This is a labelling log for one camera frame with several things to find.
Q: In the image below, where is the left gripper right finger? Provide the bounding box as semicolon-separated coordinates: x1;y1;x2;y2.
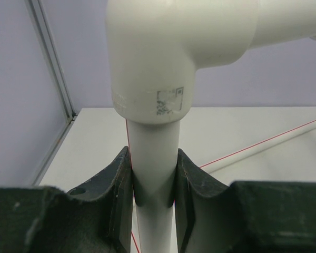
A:
174;150;316;252

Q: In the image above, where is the white PVC pipe frame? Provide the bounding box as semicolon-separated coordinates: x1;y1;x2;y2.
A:
105;1;316;252

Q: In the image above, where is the grey aluminium frame post left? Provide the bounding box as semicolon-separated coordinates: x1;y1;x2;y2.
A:
25;1;77;186

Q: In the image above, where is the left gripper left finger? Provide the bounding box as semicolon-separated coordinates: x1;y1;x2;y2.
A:
0;147;133;252

